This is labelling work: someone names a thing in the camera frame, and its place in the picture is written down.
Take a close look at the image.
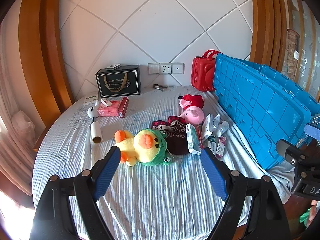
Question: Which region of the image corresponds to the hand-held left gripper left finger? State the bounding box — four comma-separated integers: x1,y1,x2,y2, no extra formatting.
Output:
29,145,122,240

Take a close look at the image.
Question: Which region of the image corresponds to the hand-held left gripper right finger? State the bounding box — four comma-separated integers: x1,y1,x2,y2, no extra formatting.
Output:
200,147,292,240

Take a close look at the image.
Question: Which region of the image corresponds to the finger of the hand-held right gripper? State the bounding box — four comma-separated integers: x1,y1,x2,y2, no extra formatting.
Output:
304,122,320,141
276,139,308,171

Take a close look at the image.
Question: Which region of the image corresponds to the pink white ointment box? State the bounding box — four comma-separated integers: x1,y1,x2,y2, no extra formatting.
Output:
215,135,227,160

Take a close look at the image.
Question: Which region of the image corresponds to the white lint roller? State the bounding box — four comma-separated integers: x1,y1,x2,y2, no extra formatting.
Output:
90,122,101,144

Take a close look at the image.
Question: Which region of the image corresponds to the yellow duck plush green hat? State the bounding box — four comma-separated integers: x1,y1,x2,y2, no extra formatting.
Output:
114,128,173,167

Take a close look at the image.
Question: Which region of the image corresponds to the white blue medicine box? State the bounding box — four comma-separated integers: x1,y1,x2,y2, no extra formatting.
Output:
201,112,215,142

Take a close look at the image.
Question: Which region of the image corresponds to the pink tissue pack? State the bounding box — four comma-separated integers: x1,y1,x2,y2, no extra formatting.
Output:
97,100,121,117

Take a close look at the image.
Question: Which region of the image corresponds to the pink pig plush red dress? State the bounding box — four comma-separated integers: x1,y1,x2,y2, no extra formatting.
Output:
178,94,205,126

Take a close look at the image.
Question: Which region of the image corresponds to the blue plastic crate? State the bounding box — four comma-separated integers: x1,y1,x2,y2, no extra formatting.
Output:
212,53,320,172

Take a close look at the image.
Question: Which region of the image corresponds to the red slim box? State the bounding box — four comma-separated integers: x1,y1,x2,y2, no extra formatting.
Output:
117,96,129,118

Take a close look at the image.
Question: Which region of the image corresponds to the person's right hand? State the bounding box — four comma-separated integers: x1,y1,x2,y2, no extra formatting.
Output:
311,199,320,228

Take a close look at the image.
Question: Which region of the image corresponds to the green white medicine box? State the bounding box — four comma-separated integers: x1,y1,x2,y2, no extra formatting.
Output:
206,134,218,153

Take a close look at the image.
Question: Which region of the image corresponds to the dark knit hat with letters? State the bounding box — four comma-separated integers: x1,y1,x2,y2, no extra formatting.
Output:
151,116,190,155

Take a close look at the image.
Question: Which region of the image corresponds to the white medicine bottle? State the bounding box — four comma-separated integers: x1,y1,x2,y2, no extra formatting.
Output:
215,120,230,137

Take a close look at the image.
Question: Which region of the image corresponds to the white plastic tissue packet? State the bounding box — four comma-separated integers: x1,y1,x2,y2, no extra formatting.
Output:
212,114,222,130

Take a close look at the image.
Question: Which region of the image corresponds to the white blue striped tablecloth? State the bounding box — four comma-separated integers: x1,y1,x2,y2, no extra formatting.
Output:
32,85,300,240

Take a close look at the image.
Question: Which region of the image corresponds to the white dog figurine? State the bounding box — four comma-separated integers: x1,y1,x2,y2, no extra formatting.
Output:
87,100,100,118

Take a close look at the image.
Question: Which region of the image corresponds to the floral patterned curtain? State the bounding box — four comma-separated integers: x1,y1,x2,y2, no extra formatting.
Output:
286,29,304,80

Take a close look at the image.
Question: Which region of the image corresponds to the frosted glass sliding door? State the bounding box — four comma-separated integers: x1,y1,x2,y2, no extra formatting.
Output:
282,0,320,93

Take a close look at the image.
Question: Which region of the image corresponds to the clear plastic bag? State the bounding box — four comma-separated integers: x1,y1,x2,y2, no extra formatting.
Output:
12,110,35,145

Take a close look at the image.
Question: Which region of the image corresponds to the red toy suitcase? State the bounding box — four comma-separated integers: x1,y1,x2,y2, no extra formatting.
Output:
191,49,223,92

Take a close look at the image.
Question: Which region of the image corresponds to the pale pink curtain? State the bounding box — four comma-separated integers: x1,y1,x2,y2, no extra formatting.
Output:
0,22,38,205

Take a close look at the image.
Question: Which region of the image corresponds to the black gift box gold handle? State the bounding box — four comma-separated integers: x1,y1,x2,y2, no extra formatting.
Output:
95,64,142,98

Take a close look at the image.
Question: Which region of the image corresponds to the white single-hole wall panel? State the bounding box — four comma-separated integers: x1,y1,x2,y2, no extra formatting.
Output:
171,62,184,74

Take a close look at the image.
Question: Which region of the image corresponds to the white wall socket panel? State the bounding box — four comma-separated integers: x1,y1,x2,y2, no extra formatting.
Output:
160,62,172,75

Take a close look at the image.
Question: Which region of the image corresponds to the wooden arch frame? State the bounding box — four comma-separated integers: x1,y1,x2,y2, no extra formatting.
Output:
17,0,75,128
250,0,288,65

